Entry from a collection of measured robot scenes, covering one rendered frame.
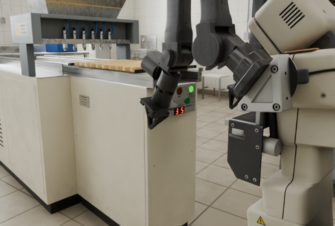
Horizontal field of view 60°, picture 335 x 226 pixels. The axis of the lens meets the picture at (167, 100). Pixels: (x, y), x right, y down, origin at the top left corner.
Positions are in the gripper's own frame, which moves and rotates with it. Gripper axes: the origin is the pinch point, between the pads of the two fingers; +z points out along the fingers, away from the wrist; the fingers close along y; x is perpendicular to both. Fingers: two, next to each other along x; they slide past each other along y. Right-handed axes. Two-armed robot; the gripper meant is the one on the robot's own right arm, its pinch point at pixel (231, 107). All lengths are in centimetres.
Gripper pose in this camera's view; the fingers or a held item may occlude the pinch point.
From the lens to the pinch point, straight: 122.0
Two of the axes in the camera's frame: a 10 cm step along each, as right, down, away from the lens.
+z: -3.0, 8.2, 4.8
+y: -7.2, 1.4, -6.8
